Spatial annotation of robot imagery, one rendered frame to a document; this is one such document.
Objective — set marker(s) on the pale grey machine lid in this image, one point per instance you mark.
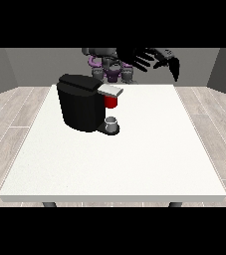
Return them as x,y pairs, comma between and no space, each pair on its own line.
110,89

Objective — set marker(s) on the red pod holder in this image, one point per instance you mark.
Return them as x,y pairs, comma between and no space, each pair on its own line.
110,101

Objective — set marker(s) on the grey robot trunk purple rings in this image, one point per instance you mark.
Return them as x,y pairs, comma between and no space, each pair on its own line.
112,73

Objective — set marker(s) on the black coffee machine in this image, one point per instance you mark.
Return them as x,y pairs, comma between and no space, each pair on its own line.
79,106

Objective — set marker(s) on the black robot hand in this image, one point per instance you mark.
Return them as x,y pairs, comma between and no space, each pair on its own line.
134,56
175,64

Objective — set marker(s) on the small grey cup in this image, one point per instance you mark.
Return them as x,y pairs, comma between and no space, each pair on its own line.
111,124

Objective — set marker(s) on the dark table leg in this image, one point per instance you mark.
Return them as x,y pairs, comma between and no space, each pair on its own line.
175,204
49,204

